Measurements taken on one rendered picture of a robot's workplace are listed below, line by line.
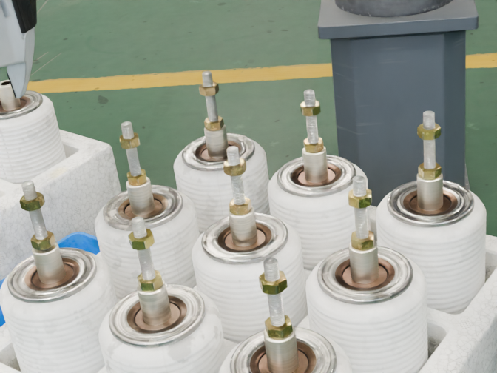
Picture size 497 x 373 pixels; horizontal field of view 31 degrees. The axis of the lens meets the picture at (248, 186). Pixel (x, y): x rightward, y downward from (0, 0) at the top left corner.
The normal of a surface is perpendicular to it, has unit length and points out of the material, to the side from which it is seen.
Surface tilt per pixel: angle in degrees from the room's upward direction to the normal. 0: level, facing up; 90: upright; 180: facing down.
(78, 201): 90
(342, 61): 90
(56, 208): 90
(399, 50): 90
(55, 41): 0
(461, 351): 0
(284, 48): 0
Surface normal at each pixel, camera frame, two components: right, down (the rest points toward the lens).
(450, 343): -0.11, -0.86
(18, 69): -0.37, 0.51
